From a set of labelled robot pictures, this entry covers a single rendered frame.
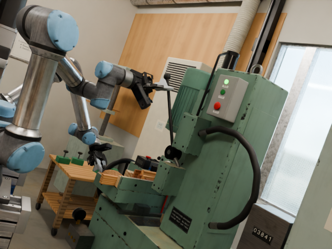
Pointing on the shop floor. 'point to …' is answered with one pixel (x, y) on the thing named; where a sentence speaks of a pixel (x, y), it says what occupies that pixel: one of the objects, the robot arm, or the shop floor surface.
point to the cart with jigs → (86, 175)
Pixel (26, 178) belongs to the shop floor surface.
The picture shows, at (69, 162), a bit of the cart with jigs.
